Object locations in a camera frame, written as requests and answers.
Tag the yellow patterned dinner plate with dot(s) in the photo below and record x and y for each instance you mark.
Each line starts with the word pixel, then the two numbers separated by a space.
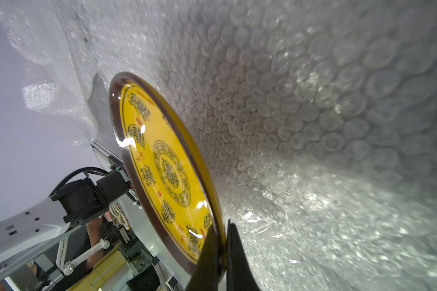
pixel 167 171

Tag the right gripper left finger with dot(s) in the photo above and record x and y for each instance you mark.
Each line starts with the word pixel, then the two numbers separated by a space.
pixel 208 270

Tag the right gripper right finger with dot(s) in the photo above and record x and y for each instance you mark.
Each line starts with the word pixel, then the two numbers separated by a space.
pixel 239 274

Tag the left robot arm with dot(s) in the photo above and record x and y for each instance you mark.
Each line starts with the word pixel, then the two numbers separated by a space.
pixel 83 195

